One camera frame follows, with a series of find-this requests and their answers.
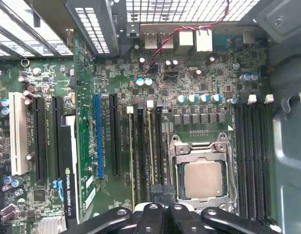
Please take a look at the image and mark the grey metal PC case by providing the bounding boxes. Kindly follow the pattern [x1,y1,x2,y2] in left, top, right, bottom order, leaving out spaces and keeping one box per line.
[0,0,301,234]

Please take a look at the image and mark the metal CPU socket cover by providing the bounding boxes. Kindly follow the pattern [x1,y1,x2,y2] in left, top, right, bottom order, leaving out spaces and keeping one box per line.
[169,133,237,213]

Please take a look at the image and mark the white expansion slot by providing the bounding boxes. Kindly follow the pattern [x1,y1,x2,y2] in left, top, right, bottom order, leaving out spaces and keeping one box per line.
[8,92,29,176]

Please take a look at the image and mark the blue rear port connector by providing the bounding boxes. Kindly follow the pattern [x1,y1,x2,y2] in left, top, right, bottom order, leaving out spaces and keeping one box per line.
[213,34,240,47]

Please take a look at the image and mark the black NVIDIA Quadro graphics card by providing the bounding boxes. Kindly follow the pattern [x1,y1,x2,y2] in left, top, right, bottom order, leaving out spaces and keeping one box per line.
[53,29,99,228]

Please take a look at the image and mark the blue expansion slot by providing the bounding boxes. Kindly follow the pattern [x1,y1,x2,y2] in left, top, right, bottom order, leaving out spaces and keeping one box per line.
[93,94,105,179]

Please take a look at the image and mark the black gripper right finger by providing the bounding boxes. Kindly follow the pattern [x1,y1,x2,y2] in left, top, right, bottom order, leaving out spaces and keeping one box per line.
[164,184,282,234]

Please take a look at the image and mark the metal USB port block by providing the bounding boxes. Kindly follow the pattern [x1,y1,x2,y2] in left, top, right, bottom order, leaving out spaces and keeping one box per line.
[158,31,174,49]
[143,31,158,49]

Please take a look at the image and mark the metal locking lever wire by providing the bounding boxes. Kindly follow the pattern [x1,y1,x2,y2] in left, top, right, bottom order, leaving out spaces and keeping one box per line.
[223,138,238,212]

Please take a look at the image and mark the silver rear port block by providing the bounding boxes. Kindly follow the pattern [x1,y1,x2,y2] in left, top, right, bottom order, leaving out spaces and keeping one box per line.
[174,30,194,56]
[195,29,214,53]

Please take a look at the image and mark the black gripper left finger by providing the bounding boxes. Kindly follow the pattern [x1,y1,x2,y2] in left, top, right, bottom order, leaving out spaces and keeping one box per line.
[86,184,167,234]

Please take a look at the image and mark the silver CPU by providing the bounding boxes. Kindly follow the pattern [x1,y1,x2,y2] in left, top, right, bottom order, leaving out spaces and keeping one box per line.
[183,160,226,199]

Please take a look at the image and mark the red and black twisted wire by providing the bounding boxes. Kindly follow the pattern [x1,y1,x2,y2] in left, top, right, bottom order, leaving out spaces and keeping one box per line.
[143,0,230,75]

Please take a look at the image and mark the silver chipset heat sink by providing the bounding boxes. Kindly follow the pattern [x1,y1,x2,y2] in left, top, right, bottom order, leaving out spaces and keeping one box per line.
[39,216,67,234]

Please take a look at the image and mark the black expansion slot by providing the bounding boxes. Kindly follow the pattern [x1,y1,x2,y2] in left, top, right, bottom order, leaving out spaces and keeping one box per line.
[51,96,64,181]
[108,93,122,177]
[32,96,48,181]

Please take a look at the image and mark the RAM slot with white clips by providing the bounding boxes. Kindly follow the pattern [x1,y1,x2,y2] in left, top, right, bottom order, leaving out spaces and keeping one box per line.
[126,106,137,213]
[261,94,279,226]
[145,99,156,189]
[242,94,258,220]

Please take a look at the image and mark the green Dell motherboard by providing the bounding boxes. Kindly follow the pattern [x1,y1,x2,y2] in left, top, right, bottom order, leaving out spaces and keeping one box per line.
[0,31,274,234]

